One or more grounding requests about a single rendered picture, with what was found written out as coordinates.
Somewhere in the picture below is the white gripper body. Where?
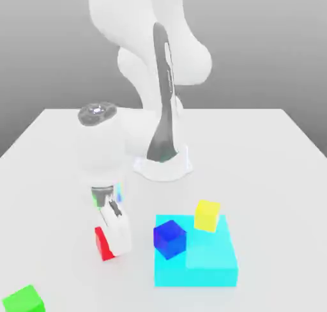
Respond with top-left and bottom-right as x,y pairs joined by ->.
98,205 -> 133,257

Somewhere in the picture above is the small red cube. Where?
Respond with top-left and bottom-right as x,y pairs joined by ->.
95,226 -> 116,262

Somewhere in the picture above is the small blue cube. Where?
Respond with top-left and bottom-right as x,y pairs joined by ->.
153,219 -> 187,261

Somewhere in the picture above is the small yellow cube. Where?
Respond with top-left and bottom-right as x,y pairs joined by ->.
194,199 -> 221,233

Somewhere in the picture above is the small green cube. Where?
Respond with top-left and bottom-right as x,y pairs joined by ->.
1,284 -> 46,312

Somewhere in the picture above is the large cyan box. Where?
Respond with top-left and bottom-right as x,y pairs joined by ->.
154,214 -> 239,288

